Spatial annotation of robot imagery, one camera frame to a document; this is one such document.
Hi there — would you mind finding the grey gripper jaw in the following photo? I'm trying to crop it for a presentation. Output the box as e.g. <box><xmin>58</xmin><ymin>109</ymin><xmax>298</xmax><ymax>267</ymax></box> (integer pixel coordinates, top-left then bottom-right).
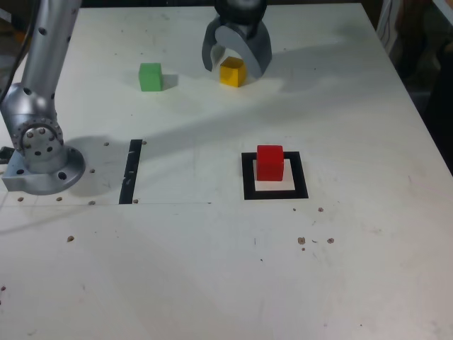
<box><xmin>214</xmin><ymin>20</ymin><xmax>273</xmax><ymax>78</ymax></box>
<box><xmin>200</xmin><ymin>19</ymin><xmax>227</xmax><ymax>73</ymax></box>

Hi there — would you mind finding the yellow cube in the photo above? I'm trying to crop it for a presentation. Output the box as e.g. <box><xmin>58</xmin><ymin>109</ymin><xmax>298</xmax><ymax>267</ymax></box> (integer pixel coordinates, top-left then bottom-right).
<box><xmin>219</xmin><ymin>56</ymin><xmax>248</xmax><ymax>88</ymax></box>

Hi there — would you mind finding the green cube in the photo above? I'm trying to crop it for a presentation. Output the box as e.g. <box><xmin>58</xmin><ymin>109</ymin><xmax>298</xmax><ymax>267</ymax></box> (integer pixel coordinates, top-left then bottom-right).
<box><xmin>138</xmin><ymin>62</ymin><xmax>163</xmax><ymax>92</ymax></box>

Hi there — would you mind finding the red cube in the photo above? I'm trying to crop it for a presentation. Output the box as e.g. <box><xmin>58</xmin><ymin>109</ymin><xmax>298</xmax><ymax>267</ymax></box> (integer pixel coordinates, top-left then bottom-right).
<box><xmin>256</xmin><ymin>144</ymin><xmax>285</xmax><ymax>183</ymax></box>

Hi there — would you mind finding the black tape square outline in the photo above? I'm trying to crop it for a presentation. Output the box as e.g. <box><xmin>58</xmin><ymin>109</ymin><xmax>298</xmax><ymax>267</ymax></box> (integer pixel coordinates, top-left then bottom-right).
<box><xmin>241</xmin><ymin>151</ymin><xmax>309</xmax><ymax>201</ymax></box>

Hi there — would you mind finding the black tape strip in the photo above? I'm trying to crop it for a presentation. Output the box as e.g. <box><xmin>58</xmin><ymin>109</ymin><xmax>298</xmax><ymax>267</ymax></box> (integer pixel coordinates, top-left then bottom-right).
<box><xmin>118</xmin><ymin>139</ymin><xmax>143</xmax><ymax>205</ymax></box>

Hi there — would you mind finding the white background frame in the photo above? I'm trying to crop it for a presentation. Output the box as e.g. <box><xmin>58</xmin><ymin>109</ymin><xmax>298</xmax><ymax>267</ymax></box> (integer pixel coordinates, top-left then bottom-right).
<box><xmin>376</xmin><ymin>0</ymin><xmax>404</xmax><ymax>55</ymax></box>

